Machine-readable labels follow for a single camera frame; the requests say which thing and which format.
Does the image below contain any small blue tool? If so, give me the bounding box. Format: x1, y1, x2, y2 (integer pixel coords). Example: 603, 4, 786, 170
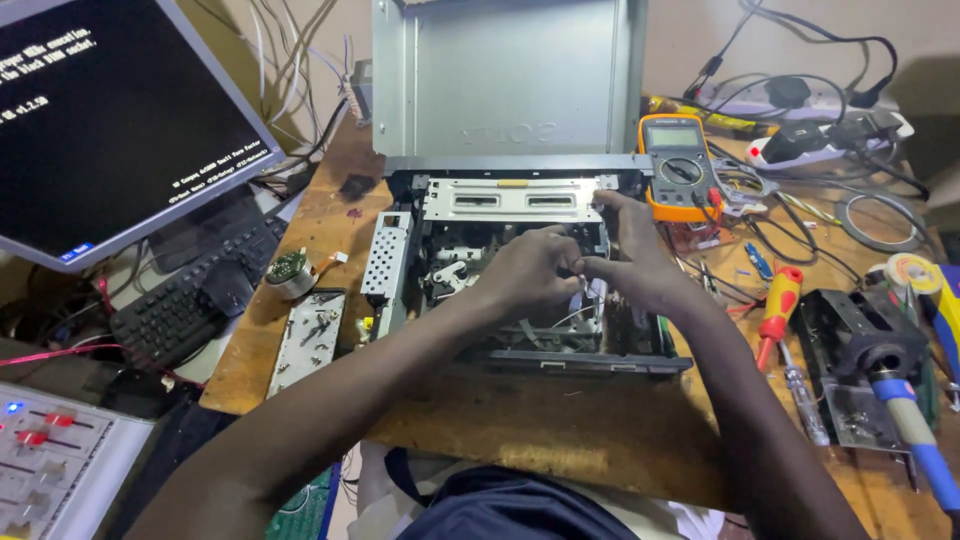
744, 241, 775, 282

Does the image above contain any person's right hand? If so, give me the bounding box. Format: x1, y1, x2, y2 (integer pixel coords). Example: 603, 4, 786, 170
581, 189, 710, 320

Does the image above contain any blue handled soldering iron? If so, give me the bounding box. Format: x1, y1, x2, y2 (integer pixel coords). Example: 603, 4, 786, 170
866, 360, 960, 519

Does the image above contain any red cable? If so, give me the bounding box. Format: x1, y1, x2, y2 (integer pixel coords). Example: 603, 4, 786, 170
0, 343, 207, 391

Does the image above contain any orange digital multimeter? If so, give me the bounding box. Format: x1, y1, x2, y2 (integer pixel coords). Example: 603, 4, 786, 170
637, 114, 725, 225

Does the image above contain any audio mixer with red faders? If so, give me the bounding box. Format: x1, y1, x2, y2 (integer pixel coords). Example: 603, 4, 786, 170
0, 381, 155, 540

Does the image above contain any thin white wire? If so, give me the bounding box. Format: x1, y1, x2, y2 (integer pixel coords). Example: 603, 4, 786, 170
547, 276, 601, 331

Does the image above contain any clear handled screwdriver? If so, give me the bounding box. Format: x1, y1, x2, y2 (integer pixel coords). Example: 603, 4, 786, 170
777, 341, 832, 448

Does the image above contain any open video cassette recorder chassis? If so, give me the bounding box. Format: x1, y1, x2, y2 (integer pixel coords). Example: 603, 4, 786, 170
360, 168, 695, 376

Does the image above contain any white power strip with plugs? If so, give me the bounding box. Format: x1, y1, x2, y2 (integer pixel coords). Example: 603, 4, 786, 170
693, 71, 916, 172

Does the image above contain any white metal plate with screws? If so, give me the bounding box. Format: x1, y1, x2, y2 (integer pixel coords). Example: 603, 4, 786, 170
265, 288, 348, 400

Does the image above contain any person's dark blue clothing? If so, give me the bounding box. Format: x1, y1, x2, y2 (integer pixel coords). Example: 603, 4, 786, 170
382, 446, 642, 540

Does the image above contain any black cassette mechanism part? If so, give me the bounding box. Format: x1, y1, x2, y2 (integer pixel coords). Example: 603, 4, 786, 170
795, 287, 939, 451

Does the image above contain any green circuit board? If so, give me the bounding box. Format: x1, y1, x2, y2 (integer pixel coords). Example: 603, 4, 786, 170
262, 463, 342, 540

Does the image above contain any roll of black tape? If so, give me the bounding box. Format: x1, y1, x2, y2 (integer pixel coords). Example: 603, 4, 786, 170
834, 189, 930, 255

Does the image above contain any yellow tape roll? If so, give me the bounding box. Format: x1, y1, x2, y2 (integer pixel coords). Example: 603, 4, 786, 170
885, 252, 945, 297

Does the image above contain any round drum motor part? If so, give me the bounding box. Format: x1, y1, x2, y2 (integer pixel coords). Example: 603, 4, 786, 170
264, 249, 350, 301

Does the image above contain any bundle of wall cables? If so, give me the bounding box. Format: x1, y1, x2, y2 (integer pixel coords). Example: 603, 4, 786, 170
191, 0, 361, 181

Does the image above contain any grey computer monitor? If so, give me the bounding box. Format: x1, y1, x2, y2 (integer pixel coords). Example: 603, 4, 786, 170
0, 0, 286, 273

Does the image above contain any grey metal recorder cover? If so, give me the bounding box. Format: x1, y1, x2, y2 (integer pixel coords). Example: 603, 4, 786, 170
371, 0, 654, 177

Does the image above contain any black computer keyboard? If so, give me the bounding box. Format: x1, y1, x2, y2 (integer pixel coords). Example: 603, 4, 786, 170
109, 216, 290, 369

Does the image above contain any red yellow handled screwdriver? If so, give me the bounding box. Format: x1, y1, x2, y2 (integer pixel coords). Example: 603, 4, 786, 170
754, 266, 805, 372

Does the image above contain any person's left hand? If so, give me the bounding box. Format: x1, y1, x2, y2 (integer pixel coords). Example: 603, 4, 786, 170
471, 224, 589, 324

